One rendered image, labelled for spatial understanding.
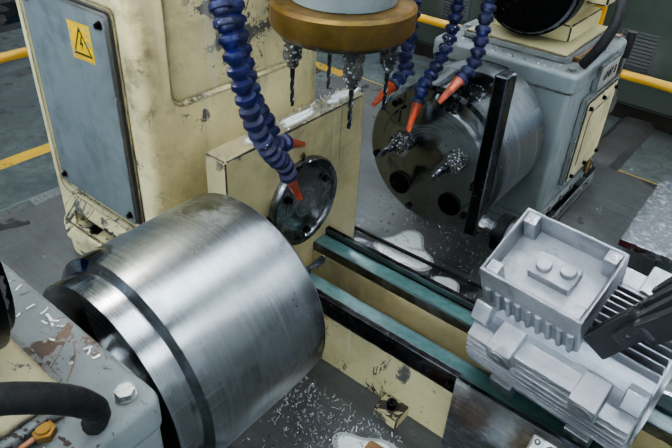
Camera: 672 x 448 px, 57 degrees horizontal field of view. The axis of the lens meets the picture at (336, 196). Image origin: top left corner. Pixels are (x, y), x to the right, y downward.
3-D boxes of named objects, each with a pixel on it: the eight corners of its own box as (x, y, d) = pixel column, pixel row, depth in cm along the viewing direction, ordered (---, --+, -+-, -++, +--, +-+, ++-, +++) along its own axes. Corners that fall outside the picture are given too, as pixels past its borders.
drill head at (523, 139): (337, 212, 110) (345, 81, 96) (451, 134, 137) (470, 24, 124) (460, 273, 98) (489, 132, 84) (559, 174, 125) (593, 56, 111)
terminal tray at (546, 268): (480, 302, 73) (477, 270, 68) (529, 240, 77) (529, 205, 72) (575, 358, 67) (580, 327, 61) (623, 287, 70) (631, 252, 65)
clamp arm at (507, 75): (459, 231, 93) (490, 72, 79) (468, 222, 95) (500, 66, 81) (479, 241, 92) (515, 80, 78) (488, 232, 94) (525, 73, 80)
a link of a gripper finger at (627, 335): (665, 321, 58) (657, 339, 56) (624, 341, 61) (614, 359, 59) (653, 309, 58) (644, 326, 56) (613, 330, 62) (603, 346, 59)
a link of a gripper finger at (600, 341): (659, 330, 59) (657, 334, 59) (604, 356, 64) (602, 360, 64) (636, 306, 60) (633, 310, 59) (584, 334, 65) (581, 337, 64)
